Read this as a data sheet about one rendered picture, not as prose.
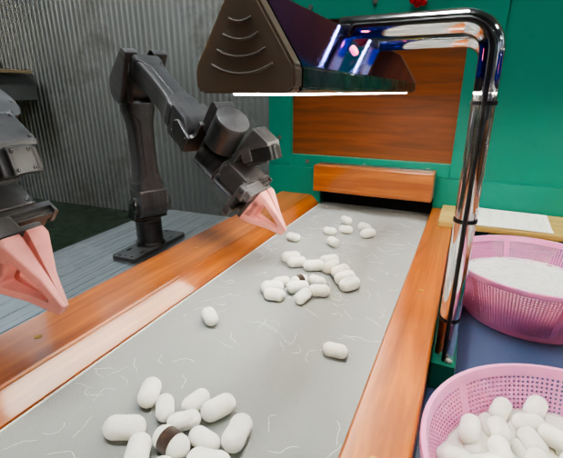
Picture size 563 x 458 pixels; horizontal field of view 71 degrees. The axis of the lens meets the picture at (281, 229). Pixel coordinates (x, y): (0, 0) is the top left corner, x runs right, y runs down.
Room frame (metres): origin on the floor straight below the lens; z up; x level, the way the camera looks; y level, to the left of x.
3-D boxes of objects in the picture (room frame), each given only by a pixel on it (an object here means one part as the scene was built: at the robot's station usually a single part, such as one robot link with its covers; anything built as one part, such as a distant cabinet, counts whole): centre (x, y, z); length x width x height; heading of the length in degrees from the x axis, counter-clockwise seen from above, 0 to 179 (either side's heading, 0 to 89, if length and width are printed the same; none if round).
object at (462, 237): (0.54, -0.17, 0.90); 0.20 x 0.19 x 0.45; 155
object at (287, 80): (0.58, -0.10, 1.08); 0.62 x 0.08 x 0.07; 155
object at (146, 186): (0.93, 0.32, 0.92); 0.07 x 0.06 x 0.33; 132
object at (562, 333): (0.62, -0.43, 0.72); 0.27 x 0.27 x 0.10
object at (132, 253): (0.94, 0.33, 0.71); 0.20 x 0.07 x 0.08; 158
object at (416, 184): (1.00, -0.23, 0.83); 0.30 x 0.06 x 0.07; 65
